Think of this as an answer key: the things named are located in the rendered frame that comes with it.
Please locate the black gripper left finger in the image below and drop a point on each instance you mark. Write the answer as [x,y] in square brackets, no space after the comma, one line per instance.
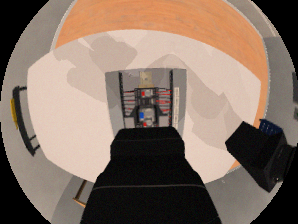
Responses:
[132,120]

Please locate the grey relay panel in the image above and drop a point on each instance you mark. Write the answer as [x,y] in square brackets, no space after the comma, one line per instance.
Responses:
[157,79]

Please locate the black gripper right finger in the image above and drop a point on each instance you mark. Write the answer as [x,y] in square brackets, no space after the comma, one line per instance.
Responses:
[160,118]

